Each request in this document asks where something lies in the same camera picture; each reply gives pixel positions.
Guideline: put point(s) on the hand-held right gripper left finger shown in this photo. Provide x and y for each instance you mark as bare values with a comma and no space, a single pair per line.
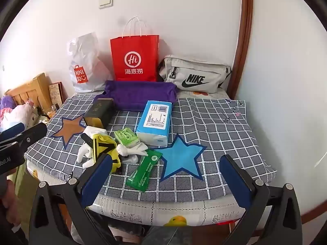
98,178

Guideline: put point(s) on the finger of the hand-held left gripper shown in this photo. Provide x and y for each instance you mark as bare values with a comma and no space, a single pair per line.
12,132
35,134

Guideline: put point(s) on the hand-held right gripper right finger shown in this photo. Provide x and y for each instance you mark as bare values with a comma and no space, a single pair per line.
236,181

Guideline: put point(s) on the white tissue paper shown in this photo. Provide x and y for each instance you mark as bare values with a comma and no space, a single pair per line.
85,155

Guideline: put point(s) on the translucent white plastic bag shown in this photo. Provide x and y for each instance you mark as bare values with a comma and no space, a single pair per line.
130,151

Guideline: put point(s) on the long dark green wipes packet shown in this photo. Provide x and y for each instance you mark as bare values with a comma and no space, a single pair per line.
143,171

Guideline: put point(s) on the white glove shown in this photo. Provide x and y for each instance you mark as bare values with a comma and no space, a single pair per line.
94,130

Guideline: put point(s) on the small light green wipes pack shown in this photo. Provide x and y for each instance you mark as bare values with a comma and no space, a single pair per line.
125,136

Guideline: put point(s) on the purple fabric tray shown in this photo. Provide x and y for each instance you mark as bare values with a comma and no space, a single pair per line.
143,91

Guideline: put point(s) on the person's left hand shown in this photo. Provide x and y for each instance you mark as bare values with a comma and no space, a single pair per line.
10,204

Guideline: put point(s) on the pale green bedsheet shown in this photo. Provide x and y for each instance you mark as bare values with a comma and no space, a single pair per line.
23,181

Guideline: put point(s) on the purple plush toy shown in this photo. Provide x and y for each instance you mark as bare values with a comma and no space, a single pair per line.
6,102

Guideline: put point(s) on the brown star patch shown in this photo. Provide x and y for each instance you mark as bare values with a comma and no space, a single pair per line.
69,130

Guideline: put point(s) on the wooden headboard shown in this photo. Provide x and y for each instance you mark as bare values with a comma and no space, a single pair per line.
33,86

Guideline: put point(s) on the grey checkered cloth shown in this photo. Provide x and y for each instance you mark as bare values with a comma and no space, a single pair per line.
217,132

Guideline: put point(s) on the blue star patch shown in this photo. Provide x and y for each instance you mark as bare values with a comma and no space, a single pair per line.
178,158

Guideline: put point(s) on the white duck print tablecloth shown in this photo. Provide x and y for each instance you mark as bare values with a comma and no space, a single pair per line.
153,211

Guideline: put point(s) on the dark tin box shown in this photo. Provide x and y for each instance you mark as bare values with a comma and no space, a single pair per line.
98,109

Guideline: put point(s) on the blue tissue pack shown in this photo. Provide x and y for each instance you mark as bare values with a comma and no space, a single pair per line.
153,132

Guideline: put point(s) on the person's leg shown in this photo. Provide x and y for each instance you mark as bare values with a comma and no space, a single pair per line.
168,236

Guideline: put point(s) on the white plastic shopping bag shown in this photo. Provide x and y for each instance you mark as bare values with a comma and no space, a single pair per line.
86,56

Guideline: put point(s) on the white floral sheet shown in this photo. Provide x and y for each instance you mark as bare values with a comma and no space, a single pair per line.
201,94

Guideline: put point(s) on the grey waist bag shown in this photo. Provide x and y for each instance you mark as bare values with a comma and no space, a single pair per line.
194,69

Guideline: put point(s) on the red paper bag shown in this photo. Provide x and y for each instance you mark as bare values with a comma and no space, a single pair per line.
135,48

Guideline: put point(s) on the white light switch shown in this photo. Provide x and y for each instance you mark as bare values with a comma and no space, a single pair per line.
105,1

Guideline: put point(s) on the brown wooden door frame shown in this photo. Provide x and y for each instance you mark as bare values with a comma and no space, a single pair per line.
245,30

